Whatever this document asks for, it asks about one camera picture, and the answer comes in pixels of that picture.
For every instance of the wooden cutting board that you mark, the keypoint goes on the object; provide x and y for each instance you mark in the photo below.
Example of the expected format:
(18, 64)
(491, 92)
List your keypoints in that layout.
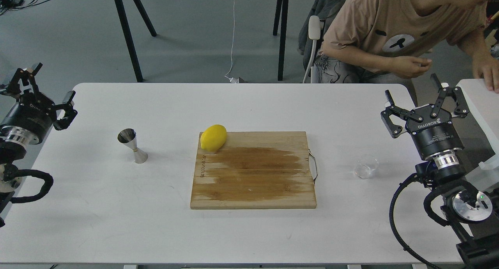
(255, 171)

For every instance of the person left hand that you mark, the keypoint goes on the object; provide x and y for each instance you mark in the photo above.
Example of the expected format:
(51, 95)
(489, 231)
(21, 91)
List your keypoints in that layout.
(484, 66)

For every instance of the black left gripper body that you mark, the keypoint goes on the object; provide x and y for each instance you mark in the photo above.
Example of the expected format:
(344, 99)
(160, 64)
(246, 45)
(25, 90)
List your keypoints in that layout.
(32, 119)

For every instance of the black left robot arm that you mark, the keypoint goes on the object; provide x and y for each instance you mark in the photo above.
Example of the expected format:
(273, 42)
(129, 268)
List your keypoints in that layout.
(13, 148)

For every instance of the dark grey jacket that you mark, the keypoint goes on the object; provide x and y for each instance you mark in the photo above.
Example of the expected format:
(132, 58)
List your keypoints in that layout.
(323, 11)

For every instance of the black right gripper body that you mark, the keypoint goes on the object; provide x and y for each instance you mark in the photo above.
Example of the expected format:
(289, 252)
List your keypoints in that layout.
(433, 134)

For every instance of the person in brown shirt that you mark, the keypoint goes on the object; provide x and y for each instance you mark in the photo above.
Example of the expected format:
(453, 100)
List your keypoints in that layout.
(366, 34)

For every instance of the steel double jigger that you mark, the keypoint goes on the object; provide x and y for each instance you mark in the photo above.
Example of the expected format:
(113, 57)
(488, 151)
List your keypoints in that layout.
(128, 138)

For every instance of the person right hand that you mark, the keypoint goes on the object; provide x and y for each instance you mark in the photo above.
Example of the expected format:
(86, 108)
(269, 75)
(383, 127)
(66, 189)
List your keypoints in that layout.
(408, 67)

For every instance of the yellow lemon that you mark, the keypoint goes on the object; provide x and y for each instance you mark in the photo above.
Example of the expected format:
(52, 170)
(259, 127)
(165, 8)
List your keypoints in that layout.
(213, 138)

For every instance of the small clear glass cup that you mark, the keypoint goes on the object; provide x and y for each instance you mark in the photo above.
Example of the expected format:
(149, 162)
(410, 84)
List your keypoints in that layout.
(366, 167)

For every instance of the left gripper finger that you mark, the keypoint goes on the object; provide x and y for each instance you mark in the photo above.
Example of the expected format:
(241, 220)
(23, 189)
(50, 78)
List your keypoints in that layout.
(69, 112)
(11, 87)

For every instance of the white office chair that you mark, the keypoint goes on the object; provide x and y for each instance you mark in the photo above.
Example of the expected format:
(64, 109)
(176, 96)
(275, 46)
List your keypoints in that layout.
(314, 43)

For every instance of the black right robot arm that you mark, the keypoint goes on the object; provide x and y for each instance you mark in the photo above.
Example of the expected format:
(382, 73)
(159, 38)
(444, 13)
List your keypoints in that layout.
(452, 201)

